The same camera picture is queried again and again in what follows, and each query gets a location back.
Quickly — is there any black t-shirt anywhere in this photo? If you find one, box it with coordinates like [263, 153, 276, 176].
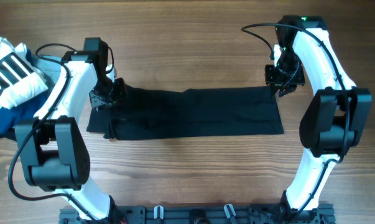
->
[86, 86, 284, 141]

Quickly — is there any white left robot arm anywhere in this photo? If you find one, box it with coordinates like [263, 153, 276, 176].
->
[8, 47, 127, 223]

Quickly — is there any blue garment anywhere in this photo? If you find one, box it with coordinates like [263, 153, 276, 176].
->
[0, 51, 47, 140]

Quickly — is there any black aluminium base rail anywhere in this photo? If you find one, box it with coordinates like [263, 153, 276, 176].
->
[58, 204, 336, 224]

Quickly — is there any grey garment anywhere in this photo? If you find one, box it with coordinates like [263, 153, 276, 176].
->
[31, 55, 61, 92]

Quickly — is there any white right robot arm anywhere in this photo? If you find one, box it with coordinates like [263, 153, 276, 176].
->
[265, 16, 372, 218]

